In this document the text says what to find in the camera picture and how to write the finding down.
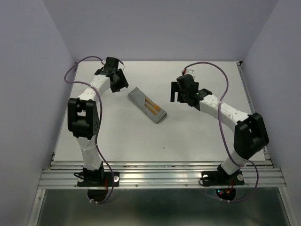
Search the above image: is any orange plastic fork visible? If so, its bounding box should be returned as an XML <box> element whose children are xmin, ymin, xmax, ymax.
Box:
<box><xmin>145</xmin><ymin>99</ymin><xmax>161</xmax><ymax>112</ymax></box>

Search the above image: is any grey cloth napkin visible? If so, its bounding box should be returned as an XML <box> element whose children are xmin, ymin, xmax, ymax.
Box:
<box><xmin>128</xmin><ymin>87</ymin><xmax>167</xmax><ymax>124</ymax></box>

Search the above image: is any orange plastic knife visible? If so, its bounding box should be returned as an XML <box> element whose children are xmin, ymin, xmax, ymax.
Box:
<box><xmin>144</xmin><ymin>102</ymin><xmax>157</xmax><ymax>115</ymax></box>

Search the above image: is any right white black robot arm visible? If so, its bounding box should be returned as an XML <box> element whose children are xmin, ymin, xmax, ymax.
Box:
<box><xmin>170</xmin><ymin>74</ymin><xmax>269</xmax><ymax>184</ymax></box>

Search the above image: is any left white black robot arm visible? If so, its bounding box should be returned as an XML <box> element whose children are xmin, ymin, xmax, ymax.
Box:
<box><xmin>64</xmin><ymin>57</ymin><xmax>128</xmax><ymax>186</ymax></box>

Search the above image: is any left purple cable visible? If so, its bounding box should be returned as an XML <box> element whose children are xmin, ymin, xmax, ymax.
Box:
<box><xmin>64</xmin><ymin>56</ymin><xmax>115</xmax><ymax>205</ymax></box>

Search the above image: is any purple cable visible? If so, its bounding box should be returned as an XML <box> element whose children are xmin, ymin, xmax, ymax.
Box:
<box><xmin>64</xmin><ymin>56</ymin><xmax>115</xmax><ymax>205</ymax></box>
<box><xmin>183</xmin><ymin>62</ymin><xmax>259</xmax><ymax>203</ymax></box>

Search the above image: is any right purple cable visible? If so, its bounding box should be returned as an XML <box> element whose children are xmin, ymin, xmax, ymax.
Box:
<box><xmin>183</xmin><ymin>62</ymin><xmax>259</xmax><ymax>203</ymax></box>

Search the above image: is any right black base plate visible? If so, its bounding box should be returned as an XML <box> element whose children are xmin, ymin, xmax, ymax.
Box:
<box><xmin>198</xmin><ymin>170</ymin><xmax>245</xmax><ymax>187</ymax></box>

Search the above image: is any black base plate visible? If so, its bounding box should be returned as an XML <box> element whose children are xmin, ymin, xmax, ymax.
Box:
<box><xmin>198</xmin><ymin>170</ymin><xmax>245</xmax><ymax>187</ymax></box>
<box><xmin>77</xmin><ymin>171</ymin><xmax>120</xmax><ymax>187</ymax></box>

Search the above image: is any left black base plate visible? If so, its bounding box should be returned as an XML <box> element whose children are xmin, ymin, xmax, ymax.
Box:
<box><xmin>77</xmin><ymin>171</ymin><xmax>120</xmax><ymax>187</ymax></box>

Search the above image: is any aluminium rail frame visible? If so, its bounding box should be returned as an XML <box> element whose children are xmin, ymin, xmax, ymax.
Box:
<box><xmin>29</xmin><ymin>61</ymin><xmax>300</xmax><ymax>226</ymax></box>

